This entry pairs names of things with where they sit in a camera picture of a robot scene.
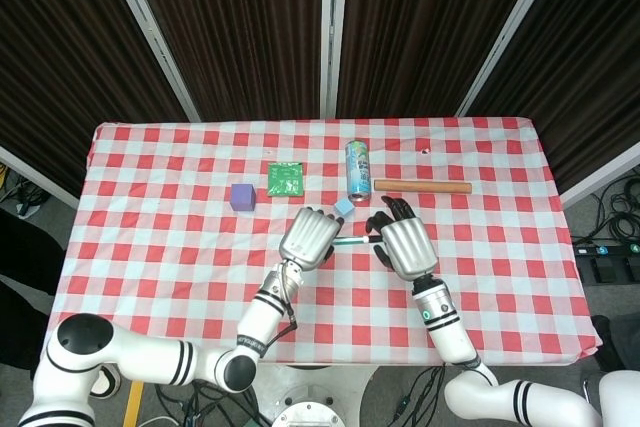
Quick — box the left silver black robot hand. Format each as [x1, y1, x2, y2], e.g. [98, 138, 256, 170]
[277, 206, 345, 272]

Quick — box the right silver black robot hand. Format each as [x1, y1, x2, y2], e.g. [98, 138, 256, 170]
[366, 195, 440, 282]

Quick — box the small light blue cube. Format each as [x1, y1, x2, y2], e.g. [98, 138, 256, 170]
[333, 197, 356, 221]

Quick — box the green snack packet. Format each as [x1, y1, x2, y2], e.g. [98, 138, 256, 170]
[266, 161, 305, 197]

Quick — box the brown wooden stick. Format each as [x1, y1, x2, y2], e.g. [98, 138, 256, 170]
[373, 179, 473, 195]

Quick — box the purple foam cube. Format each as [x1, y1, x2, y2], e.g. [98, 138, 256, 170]
[230, 183, 258, 212]

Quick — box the light blue drink can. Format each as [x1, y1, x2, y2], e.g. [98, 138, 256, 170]
[344, 139, 373, 202]

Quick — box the red white checkered tablecloth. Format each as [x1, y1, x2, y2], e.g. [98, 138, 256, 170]
[38, 116, 604, 372]

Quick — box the brown ribbed partition panel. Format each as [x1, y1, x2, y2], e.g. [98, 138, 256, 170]
[0, 0, 201, 198]
[457, 0, 640, 209]
[323, 0, 567, 119]
[99, 0, 337, 122]

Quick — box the black chair metal leg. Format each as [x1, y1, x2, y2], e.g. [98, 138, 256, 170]
[581, 314, 640, 411]

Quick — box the yellow floor tape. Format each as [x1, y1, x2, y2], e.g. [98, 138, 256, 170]
[122, 380, 146, 427]

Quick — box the white black sneaker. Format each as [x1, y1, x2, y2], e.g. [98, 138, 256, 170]
[89, 362, 123, 398]

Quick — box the person in black trousers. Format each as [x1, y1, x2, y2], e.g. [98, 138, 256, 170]
[0, 206, 67, 371]

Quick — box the black cable green light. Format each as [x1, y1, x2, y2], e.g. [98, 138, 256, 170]
[390, 365, 447, 423]

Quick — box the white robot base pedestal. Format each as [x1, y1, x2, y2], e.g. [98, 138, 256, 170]
[244, 364, 381, 427]

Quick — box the black cable bundle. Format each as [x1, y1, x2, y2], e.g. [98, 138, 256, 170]
[0, 161, 49, 221]
[152, 379, 274, 427]
[589, 166, 640, 244]

